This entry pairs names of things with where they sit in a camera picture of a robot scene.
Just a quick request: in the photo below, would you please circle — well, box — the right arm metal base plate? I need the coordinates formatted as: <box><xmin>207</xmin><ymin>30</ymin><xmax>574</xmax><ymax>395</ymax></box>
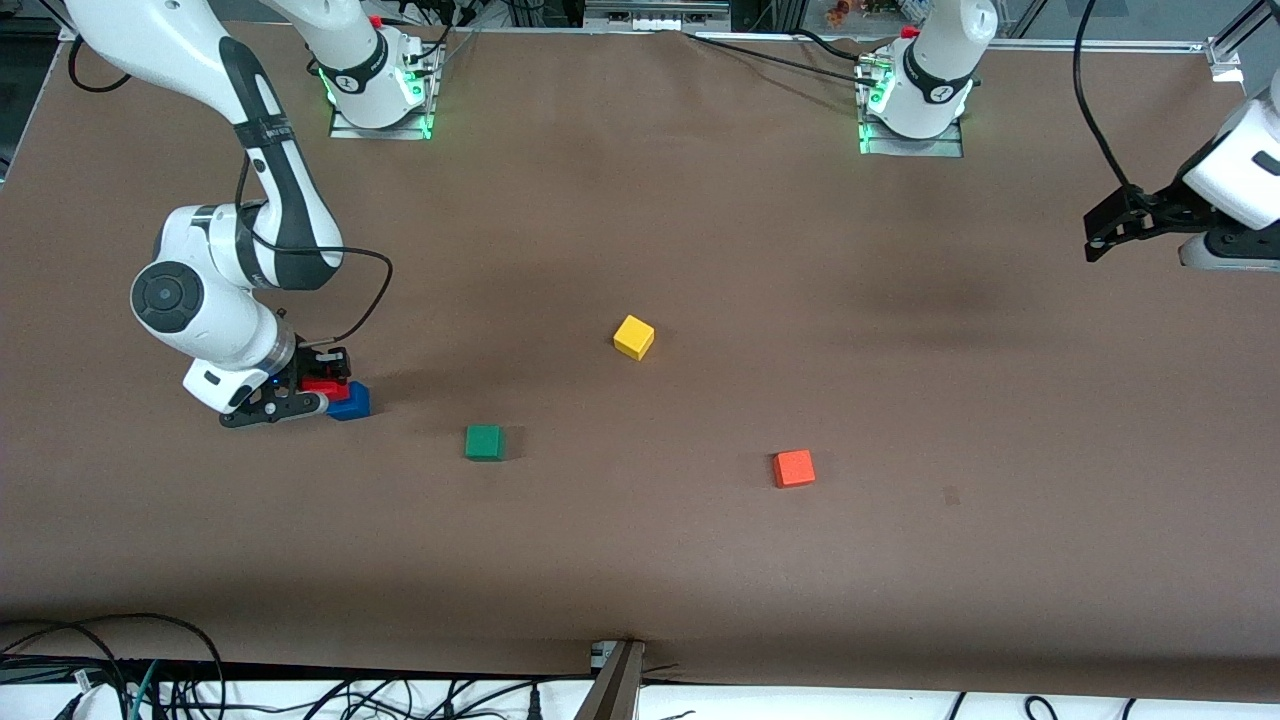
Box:
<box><xmin>328</xmin><ymin>40</ymin><xmax>438</xmax><ymax>141</ymax></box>

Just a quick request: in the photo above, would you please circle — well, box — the aluminium frame corner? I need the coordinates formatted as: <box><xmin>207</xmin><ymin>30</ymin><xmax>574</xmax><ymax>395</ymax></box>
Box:
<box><xmin>1205</xmin><ymin>35</ymin><xmax>1246</xmax><ymax>83</ymax></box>

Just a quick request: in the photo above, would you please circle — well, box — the yellow wooden cube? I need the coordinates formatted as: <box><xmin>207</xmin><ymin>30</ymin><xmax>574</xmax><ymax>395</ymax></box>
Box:
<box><xmin>613</xmin><ymin>314</ymin><xmax>656</xmax><ymax>362</ymax></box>

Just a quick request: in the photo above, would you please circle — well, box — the short black table cable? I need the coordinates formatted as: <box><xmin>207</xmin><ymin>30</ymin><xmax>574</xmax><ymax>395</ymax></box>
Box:
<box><xmin>795</xmin><ymin>28</ymin><xmax>876</xmax><ymax>61</ymax></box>

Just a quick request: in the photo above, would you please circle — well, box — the blue wooden cube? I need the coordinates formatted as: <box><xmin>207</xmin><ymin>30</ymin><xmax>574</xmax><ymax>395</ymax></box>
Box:
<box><xmin>325</xmin><ymin>382</ymin><xmax>372</xmax><ymax>422</ymax></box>

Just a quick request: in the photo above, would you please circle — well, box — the grey power strip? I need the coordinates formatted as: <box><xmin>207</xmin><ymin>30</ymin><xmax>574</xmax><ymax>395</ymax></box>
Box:
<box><xmin>584</xmin><ymin>0</ymin><xmax>733</xmax><ymax>31</ymax></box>

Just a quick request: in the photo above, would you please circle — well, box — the long black table cable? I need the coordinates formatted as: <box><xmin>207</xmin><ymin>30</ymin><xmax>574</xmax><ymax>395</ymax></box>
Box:
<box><xmin>683</xmin><ymin>30</ymin><xmax>883</xmax><ymax>86</ymax></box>

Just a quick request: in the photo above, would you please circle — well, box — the black looping floor cable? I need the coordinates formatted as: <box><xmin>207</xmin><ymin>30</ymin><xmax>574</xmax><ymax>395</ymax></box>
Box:
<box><xmin>0</xmin><ymin>613</ymin><xmax>229</xmax><ymax>720</ymax></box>

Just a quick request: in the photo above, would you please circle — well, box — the aluminium profile post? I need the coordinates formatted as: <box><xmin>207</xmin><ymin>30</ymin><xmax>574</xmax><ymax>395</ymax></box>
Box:
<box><xmin>575</xmin><ymin>640</ymin><xmax>646</xmax><ymax>720</ymax></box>

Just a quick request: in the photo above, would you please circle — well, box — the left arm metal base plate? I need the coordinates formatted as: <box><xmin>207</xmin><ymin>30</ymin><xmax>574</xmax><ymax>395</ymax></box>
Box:
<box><xmin>857</xmin><ymin>55</ymin><xmax>966</xmax><ymax>158</ymax></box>

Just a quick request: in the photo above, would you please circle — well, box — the green floor cable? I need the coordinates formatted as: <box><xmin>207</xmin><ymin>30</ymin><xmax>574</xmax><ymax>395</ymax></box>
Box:
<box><xmin>128</xmin><ymin>660</ymin><xmax>161</xmax><ymax>720</ymax></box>

